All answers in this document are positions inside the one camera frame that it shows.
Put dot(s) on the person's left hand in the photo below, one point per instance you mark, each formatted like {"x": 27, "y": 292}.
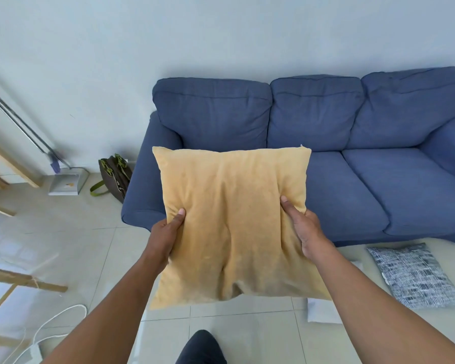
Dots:
{"x": 162, "y": 235}

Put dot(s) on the person's right hand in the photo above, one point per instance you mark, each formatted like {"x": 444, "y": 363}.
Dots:
{"x": 307, "y": 231}

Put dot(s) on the person's left thumb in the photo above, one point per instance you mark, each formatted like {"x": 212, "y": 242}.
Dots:
{"x": 176, "y": 219}

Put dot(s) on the person's right thumb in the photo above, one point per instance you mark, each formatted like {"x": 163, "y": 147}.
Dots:
{"x": 291, "y": 211}

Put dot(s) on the yellow square cushion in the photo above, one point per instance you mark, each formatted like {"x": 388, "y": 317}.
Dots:
{"x": 231, "y": 223}

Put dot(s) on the person's left forearm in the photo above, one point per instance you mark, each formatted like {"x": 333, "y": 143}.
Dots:
{"x": 105, "y": 314}

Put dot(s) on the person's right forearm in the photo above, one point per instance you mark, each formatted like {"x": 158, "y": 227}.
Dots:
{"x": 379, "y": 310}

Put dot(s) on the blue fabric sofa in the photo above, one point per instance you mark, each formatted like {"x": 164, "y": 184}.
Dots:
{"x": 326, "y": 147}

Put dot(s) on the brown green bag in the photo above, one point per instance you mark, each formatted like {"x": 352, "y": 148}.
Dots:
{"x": 115, "y": 178}

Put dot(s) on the person's dark trouser leg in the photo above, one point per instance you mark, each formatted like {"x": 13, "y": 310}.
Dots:
{"x": 201, "y": 348}

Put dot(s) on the black white patterned cushion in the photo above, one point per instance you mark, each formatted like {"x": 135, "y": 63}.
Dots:
{"x": 417, "y": 276}

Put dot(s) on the wooden frame furniture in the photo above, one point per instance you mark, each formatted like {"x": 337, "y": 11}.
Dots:
{"x": 7, "y": 238}

